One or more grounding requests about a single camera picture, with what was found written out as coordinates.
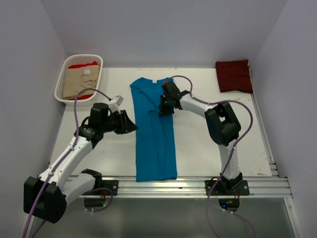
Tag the beige shirt in basket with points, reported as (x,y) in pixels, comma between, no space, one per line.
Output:
(80,83)

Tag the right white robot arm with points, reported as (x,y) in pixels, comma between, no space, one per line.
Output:
(222,124)

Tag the white plastic basket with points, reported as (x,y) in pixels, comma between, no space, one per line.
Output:
(75,60)

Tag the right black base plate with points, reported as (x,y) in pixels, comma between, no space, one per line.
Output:
(213,187)

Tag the folded dark red shirt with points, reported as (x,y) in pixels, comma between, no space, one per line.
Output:
(234,76)

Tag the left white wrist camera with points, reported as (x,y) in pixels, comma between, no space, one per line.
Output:
(117,101)

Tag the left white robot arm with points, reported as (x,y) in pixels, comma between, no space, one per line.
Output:
(48,195)

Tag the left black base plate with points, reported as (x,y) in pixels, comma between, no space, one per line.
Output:
(111,184)

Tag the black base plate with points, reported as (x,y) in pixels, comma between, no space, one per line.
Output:
(111,184)
(213,187)

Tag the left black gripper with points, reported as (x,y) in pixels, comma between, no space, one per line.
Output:
(126,125)

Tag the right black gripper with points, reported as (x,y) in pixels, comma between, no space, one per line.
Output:
(162,110)

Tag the aluminium mounting rail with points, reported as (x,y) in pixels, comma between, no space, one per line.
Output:
(195,187)

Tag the blue t shirt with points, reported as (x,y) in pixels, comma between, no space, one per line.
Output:
(155,143)

